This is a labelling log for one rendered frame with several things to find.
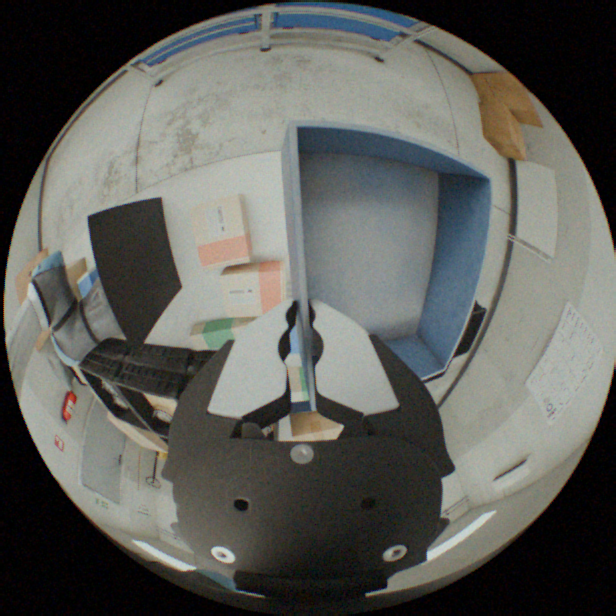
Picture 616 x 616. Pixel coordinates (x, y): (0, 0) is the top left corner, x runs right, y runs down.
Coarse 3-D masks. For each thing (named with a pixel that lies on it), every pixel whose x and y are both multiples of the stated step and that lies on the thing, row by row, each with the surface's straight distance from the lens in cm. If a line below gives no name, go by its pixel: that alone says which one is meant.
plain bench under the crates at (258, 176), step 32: (224, 160) 55; (256, 160) 54; (160, 192) 62; (192, 192) 57; (224, 192) 54; (256, 192) 53; (256, 224) 53; (64, 256) 116; (192, 256) 59; (256, 256) 55; (192, 288) 63; (288, 288) 58; (160, 320) 76; (192, 320) 69; (288, 416) 111
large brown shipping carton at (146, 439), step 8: (112, 416) 152; (120, 424) 148; (128, 424) 134; (128, 432) 157; (136, 432) 141; (144, 432) 142; (136, 440) 169; (144, 440) 152; (152, 440) 147; (160, 440) 153; (152, 448) 166; (160, 448) 153
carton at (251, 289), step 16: (224, 272) 52; (240, 272) 50; (256, 272) 48; (272, 272) 48; (224, 288) 51; (240, 288) 51; (256, 288) 50; (272, 288) 50; (240, 304) 53; (256, 304) 52; (272, 304) 52
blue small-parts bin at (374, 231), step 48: (288, 144) 9; (336, 144) 13; (384, 144) 13; (288, 192) 11; (336, 192) 16; (384, 192) 18; (432, 192) 21; (480, 192) 19; (288, 240) 14; (336, 240) 17; (384, 240) 18; (432, 240) 22; (480, 240) 18; (336, 288) 18; (384, 288) 20; (432, 288) 23; (384, 336) 24; (432, 336) 24
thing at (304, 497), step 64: (256, 448) 6; (320, 448) 6; (384, 448) 6; (192, 512) 6; (256, 512) 6; (320, 512) 5; (384, 512) 6; (256, 576) 6; (320, 576) 6; (384, 576) 6
